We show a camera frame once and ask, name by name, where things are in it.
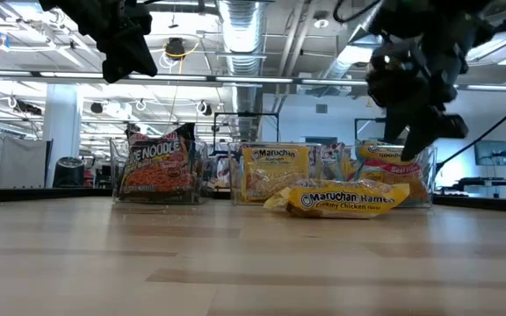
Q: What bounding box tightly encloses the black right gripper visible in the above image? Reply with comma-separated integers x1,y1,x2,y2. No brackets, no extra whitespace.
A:
365,17,496,162

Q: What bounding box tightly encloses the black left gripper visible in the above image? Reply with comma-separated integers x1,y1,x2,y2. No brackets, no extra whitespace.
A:
37,0,159,85

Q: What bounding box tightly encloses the black fire noodle pack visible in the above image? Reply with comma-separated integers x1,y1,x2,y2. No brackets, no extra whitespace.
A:
119,122,198,204

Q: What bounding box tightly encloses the yellow Maruchan ramen pack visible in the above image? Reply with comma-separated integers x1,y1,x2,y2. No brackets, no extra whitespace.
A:
263,177,411,219
240,146,311,205

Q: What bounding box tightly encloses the clear plastic storage bin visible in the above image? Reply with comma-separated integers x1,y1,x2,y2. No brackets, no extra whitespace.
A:
338,144,437,209
110,139,208,205
228,141,324,206

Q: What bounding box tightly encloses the thin black diagonal pole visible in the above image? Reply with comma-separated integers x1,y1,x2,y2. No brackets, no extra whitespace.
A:
436,95,506,164

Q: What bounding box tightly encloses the black background desk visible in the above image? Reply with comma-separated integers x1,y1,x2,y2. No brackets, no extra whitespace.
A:
444,175,506,198

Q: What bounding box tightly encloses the white building column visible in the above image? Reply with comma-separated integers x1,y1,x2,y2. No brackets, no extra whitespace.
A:
42,83,83,173

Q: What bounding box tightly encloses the black cylindrical bin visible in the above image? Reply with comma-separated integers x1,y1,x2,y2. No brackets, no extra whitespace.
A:
53,156,87,189

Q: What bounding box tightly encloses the long ceiling light bar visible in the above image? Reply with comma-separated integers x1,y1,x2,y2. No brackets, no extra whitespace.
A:
0,68,506,93

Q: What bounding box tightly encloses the grey partition screen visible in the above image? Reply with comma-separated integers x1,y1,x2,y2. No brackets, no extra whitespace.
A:
0,136,54,190

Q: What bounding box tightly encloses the black gantry frame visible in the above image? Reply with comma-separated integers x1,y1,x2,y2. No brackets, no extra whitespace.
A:
212,111,280,155
353,117,388,144

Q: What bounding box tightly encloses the black ceiling camera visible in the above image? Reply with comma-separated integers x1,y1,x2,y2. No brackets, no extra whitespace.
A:
164,37,187,61

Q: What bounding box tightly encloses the wall monitor screen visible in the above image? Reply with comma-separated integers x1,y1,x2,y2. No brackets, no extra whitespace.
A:
473,140,506,168

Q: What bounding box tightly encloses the silver ventilation duct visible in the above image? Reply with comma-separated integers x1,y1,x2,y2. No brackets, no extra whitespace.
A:
309,0,384,97
216,0,268,141

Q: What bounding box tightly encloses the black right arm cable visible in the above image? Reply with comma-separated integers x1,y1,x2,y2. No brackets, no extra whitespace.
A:
331,0,384,24

